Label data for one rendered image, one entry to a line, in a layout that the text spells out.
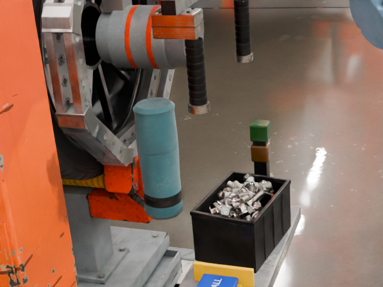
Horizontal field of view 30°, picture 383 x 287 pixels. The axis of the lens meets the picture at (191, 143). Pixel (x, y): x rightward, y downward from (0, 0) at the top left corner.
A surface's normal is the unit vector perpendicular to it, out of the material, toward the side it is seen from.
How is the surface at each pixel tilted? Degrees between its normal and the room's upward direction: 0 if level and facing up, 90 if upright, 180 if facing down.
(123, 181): 80
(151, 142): 88
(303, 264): 0
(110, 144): 90
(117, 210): 90
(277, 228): 90
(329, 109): 0
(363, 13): 112
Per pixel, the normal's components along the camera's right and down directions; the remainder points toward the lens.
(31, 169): 0.94, 0.07
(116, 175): -0.33, 0.23
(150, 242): -0.07, -0.91
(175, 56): -0.26, 0.76
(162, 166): 0.22, 0.40
